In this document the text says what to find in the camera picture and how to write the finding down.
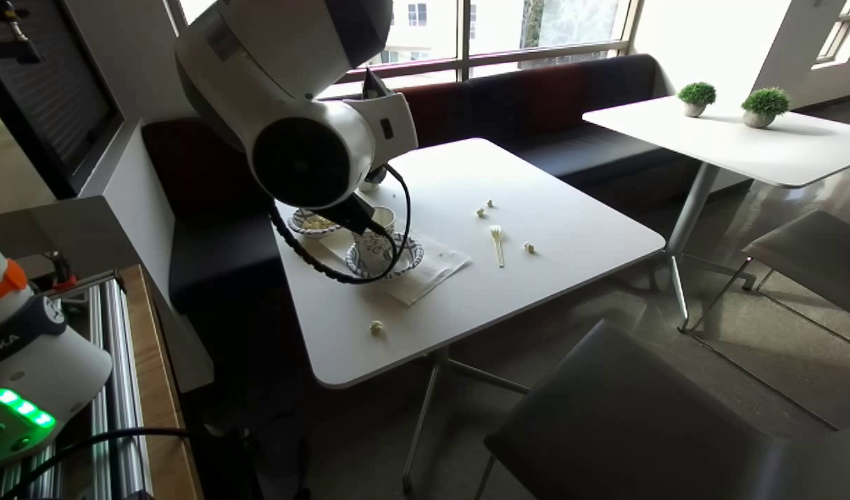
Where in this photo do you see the white side table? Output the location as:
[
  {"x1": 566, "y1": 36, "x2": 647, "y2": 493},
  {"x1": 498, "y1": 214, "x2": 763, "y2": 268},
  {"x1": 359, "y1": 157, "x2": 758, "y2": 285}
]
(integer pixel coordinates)
[{"x1": 577, "y1": 96, "x2": 850, "y2": 337}]

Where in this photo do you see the small potted green plant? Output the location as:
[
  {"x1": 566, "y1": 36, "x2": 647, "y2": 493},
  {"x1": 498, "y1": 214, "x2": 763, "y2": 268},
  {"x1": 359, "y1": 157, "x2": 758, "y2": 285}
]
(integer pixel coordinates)
[
  {"x1": 740, "y1": 86, "x2": 794, "y2": 132},
  {"x1": 675, "y1": 80, "x2": 720, "y2": 121}
]

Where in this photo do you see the dark upholstered bench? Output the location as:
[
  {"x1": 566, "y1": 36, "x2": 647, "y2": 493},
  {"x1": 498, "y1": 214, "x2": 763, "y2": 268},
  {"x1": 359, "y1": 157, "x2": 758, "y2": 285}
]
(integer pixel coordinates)
[{"x1": 140, "y1": 53, "x2": 726, "y2": 315}]

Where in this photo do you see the small black clamp post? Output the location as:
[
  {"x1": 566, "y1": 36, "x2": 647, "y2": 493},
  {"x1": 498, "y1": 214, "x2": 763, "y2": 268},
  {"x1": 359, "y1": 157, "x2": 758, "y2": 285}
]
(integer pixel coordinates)
[{"x1": 45, "y1": 247, "x2": 83, "y2": 299}]

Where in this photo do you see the white cabinet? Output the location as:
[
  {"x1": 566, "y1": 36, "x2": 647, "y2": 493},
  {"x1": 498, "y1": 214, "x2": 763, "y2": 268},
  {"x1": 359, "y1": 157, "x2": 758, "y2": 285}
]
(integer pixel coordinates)
[{"x1": 0, "y1": 117, "x2": 216, "y2": 399}]

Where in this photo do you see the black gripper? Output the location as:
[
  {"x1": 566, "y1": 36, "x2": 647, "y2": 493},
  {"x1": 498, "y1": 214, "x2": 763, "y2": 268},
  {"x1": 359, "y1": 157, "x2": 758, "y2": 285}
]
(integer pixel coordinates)
[{"x1": 319, "y1": 190, "x2": 382, "y2": 236}]

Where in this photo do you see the wooden board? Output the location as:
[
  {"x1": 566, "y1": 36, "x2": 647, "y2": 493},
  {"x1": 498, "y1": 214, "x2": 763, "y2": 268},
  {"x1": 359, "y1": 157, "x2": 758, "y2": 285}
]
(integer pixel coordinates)
[{"x1": 118, "y1": 261, "x2": 209, "y2": 500}]

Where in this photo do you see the black floor cable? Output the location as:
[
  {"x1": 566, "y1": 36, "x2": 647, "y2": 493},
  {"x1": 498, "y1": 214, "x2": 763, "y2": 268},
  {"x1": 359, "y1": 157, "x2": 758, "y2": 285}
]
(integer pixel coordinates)
[{"x1": 0, "y1": 422, "x2": 266, "y2": 500}]

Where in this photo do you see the black framed panel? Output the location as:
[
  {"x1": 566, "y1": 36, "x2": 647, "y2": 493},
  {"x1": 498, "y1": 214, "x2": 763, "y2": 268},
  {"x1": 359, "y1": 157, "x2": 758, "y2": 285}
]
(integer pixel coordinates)
[{"x1": 0, "y1": 0, "x2": 127, "y2": 203}]

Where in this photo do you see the aluminium profile frame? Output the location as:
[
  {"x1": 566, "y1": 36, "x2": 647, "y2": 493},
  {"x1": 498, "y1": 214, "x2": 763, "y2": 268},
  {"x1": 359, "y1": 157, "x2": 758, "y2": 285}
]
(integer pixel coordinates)
[{"x1": 0, "y1": 276, "x2": 159, "y2": 500}]

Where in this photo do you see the small window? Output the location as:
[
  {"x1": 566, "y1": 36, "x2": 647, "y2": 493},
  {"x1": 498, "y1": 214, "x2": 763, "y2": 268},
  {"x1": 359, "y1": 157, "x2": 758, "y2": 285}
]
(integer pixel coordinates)
[{"x1": 812, "y1": 0, "x2": 850, "y2": 72}]

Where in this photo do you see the grey chair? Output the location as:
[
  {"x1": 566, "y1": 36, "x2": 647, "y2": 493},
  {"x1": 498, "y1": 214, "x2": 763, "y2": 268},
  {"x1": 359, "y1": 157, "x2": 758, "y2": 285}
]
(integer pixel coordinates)
[
  {"x1": 473, "y1": 318, "x2": 850, "y2": 500},
  {"x1": 686, "y1": 205, "x2": 850, "y2": 342}
]

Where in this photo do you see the white dining table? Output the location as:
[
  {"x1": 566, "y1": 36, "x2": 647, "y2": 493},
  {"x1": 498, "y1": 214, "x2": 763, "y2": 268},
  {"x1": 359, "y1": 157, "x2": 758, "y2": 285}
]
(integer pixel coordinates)
[{"x1": 258, "y1": 137, "x2": 670, "y2": 500}]

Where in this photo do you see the white paper napkin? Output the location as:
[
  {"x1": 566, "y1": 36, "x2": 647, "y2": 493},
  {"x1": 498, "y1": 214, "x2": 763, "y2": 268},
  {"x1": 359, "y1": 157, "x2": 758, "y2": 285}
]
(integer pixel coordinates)
[{"x1": 297, "y1": 225, "x2": 476, "y2": 310}]

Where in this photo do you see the large window frame with rail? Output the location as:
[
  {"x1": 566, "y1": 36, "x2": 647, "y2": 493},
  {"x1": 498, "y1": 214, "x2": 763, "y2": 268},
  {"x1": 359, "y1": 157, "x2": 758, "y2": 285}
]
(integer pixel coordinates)
[{"x1": 165, "y1": 0, "x2": 651, "y2": 100}]

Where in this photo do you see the patterned coffee cup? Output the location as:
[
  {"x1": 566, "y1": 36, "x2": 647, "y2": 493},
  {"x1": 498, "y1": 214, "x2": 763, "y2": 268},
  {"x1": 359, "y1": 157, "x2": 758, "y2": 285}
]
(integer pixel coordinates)
[{"x1": 348, "y1": 203, "x2": 407, "y2": 272}]

